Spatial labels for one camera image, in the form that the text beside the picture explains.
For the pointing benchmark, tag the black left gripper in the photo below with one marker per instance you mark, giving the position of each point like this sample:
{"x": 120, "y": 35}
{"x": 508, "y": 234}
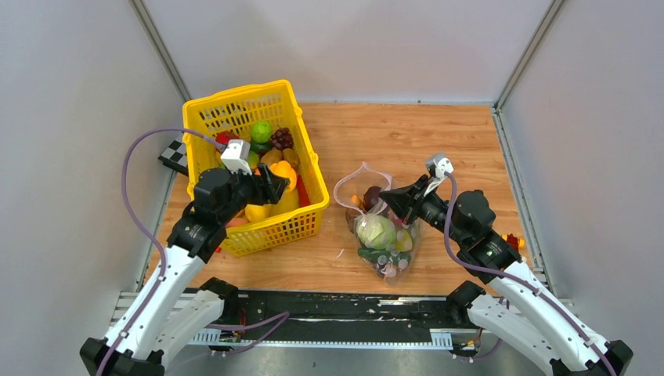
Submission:
{"x": 268, "y": 189}

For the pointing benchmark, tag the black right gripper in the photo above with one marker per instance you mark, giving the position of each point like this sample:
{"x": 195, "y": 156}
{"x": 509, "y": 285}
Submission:
{"x": 406, "y": 200}

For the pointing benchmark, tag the yellow bell pepper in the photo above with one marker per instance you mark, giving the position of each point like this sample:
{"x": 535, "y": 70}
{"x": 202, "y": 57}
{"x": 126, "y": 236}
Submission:
{"x": 285, "y": 170}

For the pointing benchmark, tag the dark purple mangosteen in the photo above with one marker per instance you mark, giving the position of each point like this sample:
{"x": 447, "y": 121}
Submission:
{"x": 371, "y": 197}

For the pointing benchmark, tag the green white cabbage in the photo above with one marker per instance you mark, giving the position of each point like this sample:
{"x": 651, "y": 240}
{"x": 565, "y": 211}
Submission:
{"x": 376, "y": 232}

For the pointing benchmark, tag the clear zip top bag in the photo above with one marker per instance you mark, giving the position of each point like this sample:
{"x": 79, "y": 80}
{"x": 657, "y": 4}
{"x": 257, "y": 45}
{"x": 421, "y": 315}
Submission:
{"x": 357, "y": 183}

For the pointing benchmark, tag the yellow lemon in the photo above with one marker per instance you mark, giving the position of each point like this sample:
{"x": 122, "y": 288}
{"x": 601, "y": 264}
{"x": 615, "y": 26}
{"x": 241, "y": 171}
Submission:
{"x": 404, "y": 241}

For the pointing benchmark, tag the green bell pepper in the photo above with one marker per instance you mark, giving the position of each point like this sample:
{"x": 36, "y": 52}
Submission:
{"x": 384, "y": 257}

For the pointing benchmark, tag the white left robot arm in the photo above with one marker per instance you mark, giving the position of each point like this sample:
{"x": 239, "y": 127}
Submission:
{"x": 147, "y": 338}

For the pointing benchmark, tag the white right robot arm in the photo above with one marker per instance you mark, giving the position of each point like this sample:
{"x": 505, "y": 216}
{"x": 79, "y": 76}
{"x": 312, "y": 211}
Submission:
{"x": 542, "y": 328}

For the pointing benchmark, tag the yellow fruit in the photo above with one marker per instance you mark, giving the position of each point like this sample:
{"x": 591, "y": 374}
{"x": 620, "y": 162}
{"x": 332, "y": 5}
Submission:
{"x": 257, "y": 213}

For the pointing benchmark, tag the yellow green mango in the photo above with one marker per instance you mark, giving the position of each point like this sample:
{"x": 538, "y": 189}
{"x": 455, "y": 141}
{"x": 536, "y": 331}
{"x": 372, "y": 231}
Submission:
{"x": 253, "y": 159}

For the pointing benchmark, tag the brown pear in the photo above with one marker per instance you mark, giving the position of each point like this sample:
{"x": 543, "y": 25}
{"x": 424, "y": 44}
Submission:
{"x": 271, "y": 157}

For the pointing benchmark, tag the red chili pepper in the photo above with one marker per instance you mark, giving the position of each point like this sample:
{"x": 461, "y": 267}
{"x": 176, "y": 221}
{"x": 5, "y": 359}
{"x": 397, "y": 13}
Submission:
{"x": 303, "y": 196}

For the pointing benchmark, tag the brown kiwi potato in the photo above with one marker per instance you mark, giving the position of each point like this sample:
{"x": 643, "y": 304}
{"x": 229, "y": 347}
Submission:
{"x": 291, "y": 157}

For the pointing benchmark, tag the dark purple grapes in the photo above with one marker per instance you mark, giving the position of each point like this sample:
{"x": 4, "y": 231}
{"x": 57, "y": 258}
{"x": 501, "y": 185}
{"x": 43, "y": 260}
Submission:
{"x": 282, "y": 139}

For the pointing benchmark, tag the red tomato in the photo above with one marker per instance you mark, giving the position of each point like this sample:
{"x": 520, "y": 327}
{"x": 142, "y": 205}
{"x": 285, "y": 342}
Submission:
{"x": 225, "y": 137}

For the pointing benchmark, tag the yellow plastic basket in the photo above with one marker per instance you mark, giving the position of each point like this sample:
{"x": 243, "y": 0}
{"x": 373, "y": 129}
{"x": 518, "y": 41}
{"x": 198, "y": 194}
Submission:
{"x": 236, "y": 110}

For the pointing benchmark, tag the black white checkerboard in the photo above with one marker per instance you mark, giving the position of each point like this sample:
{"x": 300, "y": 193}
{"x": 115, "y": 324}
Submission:
{"x": 174, "y": 156}

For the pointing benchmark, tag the red toy piece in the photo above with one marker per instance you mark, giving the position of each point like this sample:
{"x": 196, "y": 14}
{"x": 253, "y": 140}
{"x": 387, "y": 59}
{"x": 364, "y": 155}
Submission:
{"x": 515, "y": 242}

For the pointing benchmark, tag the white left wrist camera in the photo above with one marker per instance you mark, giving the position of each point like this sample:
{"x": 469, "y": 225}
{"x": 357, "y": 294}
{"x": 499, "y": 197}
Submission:
{"x": 235, "y": 155}

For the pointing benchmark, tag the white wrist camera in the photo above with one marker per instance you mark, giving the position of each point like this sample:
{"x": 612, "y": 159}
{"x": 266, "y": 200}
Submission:
{"x": 438, "y": 166}
{"x": 235, "y": 155}

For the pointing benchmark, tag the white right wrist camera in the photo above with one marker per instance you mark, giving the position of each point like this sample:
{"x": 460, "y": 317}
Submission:
{"x": 438, "y": 166}

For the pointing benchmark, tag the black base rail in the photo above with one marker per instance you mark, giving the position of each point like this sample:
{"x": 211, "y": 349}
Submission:
{"x": 317, "y": 318}

